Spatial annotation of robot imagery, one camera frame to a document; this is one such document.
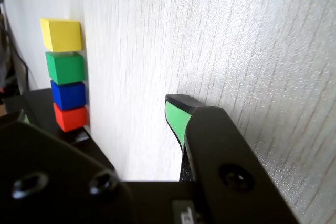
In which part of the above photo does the black cable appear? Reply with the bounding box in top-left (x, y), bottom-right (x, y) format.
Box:
top-left (0, 0), bottom-right (30, 91)

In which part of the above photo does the yellow wooden cube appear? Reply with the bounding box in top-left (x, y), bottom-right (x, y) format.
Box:
top-left (39, 18), bottom-right (83, 52)

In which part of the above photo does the blue wooden cube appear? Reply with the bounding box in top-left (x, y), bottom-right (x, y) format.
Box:
top-left (50, 80), bottom-right (87, 111)

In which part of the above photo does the red wooden cube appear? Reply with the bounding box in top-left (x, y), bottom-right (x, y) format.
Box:
top-left (52, 102), bottom-right (88, 133)

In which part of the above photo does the black box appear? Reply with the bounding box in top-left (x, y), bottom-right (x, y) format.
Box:
top-left (2, 88), bottom-right (117, 174)

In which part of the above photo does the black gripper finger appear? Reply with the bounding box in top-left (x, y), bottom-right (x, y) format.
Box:
top-left (0, 110), bottom-right (137, 224)
top-left (165, 94), bottom-right (301, 224)

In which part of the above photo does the green wooden cube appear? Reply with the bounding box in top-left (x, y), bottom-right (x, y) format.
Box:
top-left (45, 51), bottom-right (86, 86)

